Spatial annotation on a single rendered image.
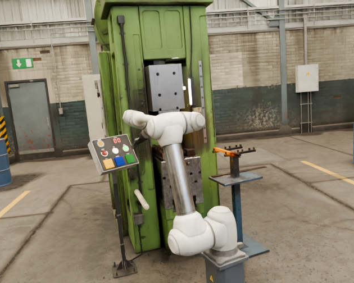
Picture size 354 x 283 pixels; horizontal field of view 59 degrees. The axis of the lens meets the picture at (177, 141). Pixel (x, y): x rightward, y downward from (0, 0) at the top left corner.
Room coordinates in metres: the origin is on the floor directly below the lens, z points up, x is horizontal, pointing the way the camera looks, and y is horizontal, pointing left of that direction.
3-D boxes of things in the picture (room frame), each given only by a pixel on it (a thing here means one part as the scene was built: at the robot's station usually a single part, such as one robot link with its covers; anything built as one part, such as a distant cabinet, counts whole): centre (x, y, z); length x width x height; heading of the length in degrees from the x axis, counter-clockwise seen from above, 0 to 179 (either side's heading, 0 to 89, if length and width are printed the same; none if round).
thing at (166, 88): (3.02, 0.07, 1.56); 0.42 x 0.39 x 0.40; 17
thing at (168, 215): (3.04, 0.06, 0.23); 0.55 x 0.37 x 0.47; 17
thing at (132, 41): (3.07, 0.43, 1.15); 0.44 x 0.26 x 2.30; 17
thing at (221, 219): (1.63, -0.20, 0.77); 0.18 x 0.16 x 0.22; 118
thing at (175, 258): (2.76, 0.04, 0.01); 0.58 x 0.39 x 0.01; 107
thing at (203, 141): (3.26, -0.21, 1.15); 0.44 x 0.26 x 2.30; 17
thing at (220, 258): (1.65, -0.23, 0.63); 0.22 x 0.18 x 0.06; 115
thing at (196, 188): (3.04, 0.06, 0.69); 0.56 x 0.38 x 0.45; 17
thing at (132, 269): (2.57, 0.56, 0.05); 0.22 x 0.22 x 0.09; 17
